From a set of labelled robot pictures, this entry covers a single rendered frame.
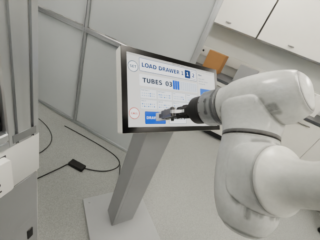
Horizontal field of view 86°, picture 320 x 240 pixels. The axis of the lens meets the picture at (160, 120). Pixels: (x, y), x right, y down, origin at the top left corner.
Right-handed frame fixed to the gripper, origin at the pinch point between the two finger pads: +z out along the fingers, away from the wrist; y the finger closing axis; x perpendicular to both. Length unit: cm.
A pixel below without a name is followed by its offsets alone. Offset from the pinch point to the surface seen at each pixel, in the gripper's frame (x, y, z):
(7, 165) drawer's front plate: 12.2, 42.3, 4.3
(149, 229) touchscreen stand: 77, -30, 64
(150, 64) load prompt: -20.6, 1.4, 4.6
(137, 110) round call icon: -2.3, 7.5, 4.6
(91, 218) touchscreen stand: 64, 7, 80
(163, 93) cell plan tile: -9.6, -3.9, 4.6
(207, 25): -66, -57, 24
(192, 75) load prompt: -19.3, -20.9, 4.6
